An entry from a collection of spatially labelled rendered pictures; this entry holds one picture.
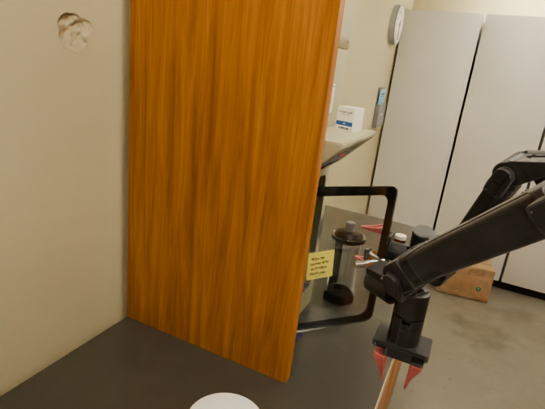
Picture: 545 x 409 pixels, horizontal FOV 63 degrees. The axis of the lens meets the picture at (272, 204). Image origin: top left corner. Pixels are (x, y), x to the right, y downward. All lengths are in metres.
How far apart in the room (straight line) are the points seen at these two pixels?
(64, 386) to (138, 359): 0.17
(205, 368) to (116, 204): 0.47
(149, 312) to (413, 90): 3.24
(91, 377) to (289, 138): 0.69
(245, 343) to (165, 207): 0.39
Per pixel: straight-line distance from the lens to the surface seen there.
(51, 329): 1.20
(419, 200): 4.16
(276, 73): 0.92
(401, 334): 0.87
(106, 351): 1.22
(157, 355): 1.19
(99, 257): 1.22
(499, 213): 0.59
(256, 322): 1.08
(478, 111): 4.03
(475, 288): 3.98
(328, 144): 0.97
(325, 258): 1.14
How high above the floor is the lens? 1.66
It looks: 18 degrees down
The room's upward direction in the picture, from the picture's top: 7 degrees clockwise
